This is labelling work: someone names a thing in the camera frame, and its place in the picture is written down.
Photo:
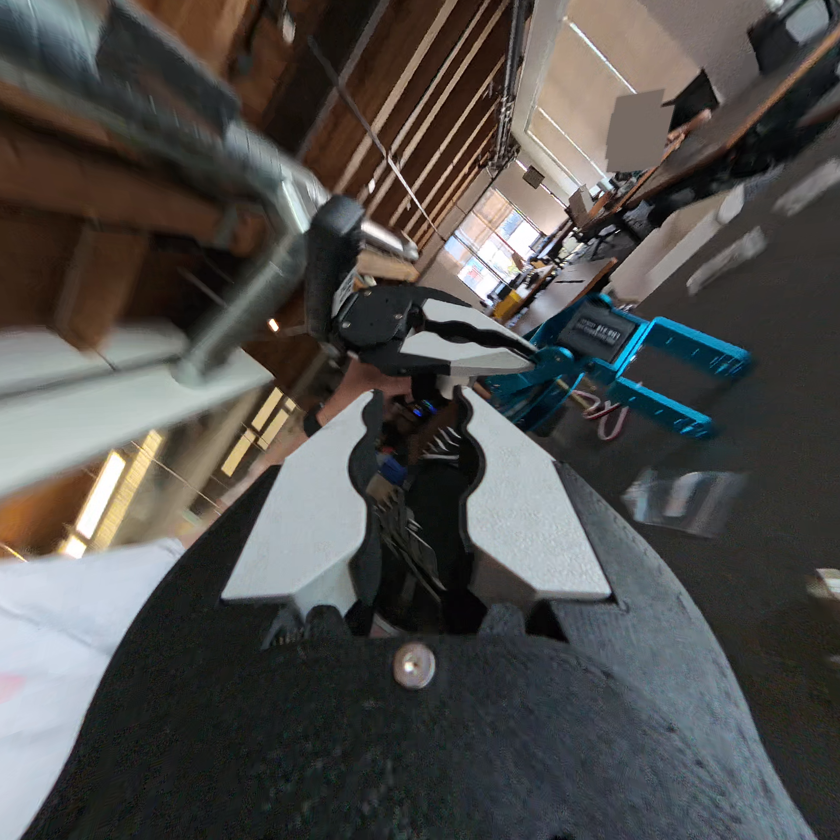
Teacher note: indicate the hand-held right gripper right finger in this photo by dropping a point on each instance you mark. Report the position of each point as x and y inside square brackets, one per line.
[538, 518]

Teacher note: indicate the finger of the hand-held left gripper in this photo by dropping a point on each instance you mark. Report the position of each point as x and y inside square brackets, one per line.
[459, 359]
[472, 318]

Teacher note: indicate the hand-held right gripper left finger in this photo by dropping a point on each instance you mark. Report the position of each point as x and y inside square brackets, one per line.
[295, 518]

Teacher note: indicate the blue toy robot arm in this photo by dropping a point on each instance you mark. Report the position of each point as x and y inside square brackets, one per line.
[689, 348]

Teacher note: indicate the person's left forearm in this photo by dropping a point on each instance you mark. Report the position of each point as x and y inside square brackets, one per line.
[292, 446]

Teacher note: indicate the dark grey desk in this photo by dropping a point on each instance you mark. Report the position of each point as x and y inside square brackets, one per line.
[774, 407]

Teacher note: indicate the wood-edged dark desk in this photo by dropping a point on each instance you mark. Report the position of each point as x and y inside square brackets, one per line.
[754, 111]

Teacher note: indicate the person's left hand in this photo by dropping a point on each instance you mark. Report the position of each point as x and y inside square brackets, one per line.
[361, 384]

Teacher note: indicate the black wristband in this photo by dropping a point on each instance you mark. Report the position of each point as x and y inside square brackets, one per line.
[313, 421]

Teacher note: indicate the metal ceiling pipe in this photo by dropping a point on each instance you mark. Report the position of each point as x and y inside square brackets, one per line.
[249, 308]

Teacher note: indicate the empty clear labelled zip bag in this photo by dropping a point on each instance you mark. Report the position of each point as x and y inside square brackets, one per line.
[686, 502]

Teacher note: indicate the white box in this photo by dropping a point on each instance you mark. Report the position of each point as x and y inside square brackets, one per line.
[669, 249]

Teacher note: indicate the small clear zip bag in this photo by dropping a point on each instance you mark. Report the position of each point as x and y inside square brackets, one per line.
[725, 259]

